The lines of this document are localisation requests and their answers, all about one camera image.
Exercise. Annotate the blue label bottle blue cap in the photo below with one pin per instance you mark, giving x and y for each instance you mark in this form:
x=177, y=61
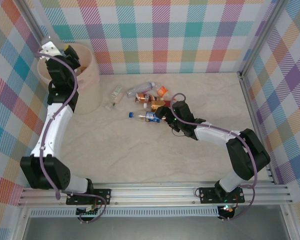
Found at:
x=150, y=116

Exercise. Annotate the clear bottle purple label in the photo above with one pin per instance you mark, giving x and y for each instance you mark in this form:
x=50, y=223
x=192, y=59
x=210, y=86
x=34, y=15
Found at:
x=140, y=89

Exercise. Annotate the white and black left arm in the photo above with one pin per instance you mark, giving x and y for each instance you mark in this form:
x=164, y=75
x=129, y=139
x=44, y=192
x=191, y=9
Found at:
x=52, y=132

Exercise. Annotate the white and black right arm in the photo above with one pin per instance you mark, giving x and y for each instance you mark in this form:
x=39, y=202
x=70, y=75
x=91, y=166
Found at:
x=215, y=135

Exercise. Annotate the cream plastic bin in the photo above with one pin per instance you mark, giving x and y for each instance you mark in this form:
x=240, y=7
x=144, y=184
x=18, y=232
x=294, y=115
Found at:
x=90, y=87

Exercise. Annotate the small orange bottle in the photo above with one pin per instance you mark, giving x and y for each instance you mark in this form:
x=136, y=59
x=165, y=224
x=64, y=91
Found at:
x=162, y=91

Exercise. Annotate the small clear plastic bottle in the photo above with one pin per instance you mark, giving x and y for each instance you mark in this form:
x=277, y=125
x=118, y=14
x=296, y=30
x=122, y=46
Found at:
x=110, y=105

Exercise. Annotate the clear bottle green label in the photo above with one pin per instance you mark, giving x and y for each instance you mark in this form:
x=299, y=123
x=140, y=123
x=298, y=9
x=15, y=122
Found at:
x=117, y=91

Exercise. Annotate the grey metal panel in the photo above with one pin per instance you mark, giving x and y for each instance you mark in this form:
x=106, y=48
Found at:
x=152, y=228

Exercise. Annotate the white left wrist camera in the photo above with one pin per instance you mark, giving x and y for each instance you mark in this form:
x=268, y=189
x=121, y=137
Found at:
x=50, y=48

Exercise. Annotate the aluminium frame post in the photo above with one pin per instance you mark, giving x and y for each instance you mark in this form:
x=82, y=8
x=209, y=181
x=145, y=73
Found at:
x=262, y=37
x=35, y=22

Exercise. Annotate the aluminium frame rail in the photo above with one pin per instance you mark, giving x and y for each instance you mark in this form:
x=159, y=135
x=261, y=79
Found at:
x=256, y=125

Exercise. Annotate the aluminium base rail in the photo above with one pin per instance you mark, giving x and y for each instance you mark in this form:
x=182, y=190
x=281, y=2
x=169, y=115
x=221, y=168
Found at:
x=152, y=193

